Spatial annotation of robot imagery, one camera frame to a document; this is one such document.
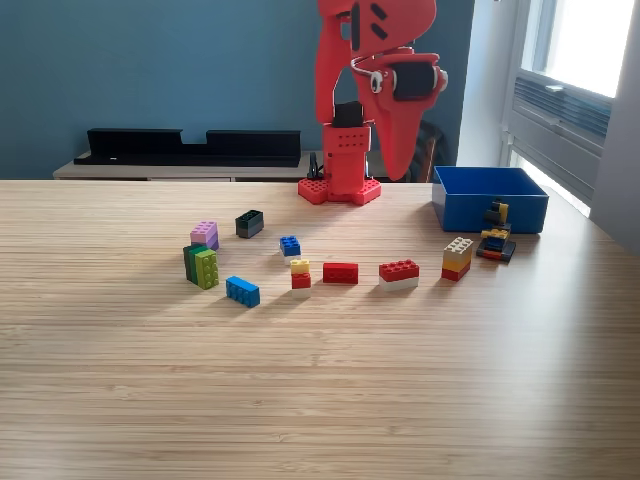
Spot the grey wall heater unit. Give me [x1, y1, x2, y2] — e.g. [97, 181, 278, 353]
[507, 69, 614, 201]

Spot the red and white brick stack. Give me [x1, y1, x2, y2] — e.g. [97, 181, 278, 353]
[378, 258, 420, 292]

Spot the dark green grey brick stack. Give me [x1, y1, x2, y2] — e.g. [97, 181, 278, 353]
[234, 209, 265, 240]

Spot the bright window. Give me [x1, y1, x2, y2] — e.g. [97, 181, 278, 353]
[519, 0, 640, 99]

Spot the blue bin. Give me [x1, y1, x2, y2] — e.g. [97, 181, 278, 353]
[431, 165, 550, 235]

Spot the black shelf tray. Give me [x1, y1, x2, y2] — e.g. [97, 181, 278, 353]
[73, 128, 302, 168]

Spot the wooden sideboard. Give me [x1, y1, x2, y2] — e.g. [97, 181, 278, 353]
[52, 149, 401, 182]

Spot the dark wooden chair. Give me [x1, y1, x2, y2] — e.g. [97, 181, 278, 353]
[409, 119, 445, 184]

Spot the blue and white brick stack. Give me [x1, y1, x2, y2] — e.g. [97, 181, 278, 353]
[278, 235, 303, 266]

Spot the yellow toy digger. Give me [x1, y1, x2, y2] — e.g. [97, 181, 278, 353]
[475, 197, 517, 264]

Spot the pink and purple brick stack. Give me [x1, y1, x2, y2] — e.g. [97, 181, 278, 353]
[189, 219, 220, 252]

